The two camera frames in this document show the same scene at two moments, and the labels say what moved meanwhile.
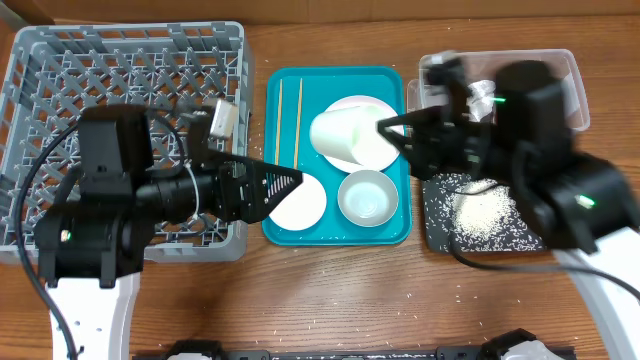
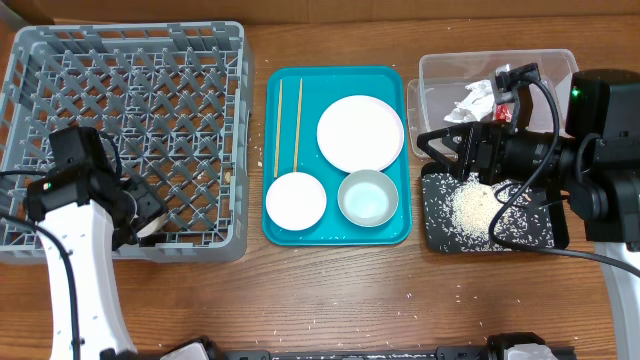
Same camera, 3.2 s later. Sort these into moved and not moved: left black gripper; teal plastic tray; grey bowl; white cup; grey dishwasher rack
Moved: white cup; left black gripper
Not moved: teal plastic tray; grey bowl; grey dishwasher rack
